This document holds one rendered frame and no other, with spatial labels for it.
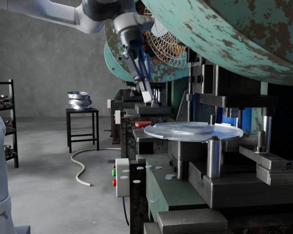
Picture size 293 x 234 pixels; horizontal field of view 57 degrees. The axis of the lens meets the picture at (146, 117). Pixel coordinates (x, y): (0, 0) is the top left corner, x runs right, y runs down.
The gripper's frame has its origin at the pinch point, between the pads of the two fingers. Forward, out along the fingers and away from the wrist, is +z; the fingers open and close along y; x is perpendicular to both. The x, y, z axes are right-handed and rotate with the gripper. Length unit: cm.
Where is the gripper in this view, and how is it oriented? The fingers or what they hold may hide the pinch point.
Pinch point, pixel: (146, 91)
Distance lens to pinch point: 90.2
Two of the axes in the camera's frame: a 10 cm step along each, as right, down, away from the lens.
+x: 7.9, -2.5, -5.6
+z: 2.7, 9.6, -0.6
